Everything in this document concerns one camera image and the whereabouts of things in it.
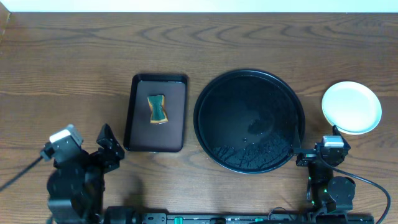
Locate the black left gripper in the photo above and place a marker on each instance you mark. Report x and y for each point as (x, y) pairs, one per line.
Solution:
(101, 158)

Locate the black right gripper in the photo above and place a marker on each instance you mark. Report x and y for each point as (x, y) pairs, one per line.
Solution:
(307, 155)

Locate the yellow plate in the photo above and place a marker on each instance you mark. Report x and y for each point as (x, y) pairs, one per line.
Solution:
(342, 130)

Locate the light green plate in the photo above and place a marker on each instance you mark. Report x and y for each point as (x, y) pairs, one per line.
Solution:
(352, 107)

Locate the green yellow sponge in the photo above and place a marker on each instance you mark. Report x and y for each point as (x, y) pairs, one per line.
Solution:
(157, 109)

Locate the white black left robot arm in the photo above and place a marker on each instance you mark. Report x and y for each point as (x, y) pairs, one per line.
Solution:
(77, 185)

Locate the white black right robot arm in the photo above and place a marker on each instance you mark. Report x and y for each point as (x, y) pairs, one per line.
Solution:
(331, 196)

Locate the black rectangular tray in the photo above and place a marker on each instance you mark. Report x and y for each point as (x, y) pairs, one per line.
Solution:
(140, 134)

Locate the black round tray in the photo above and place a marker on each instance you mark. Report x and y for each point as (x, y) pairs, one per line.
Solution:
(245, 121)

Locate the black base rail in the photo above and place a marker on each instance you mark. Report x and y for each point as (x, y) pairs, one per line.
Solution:
(163, 218)

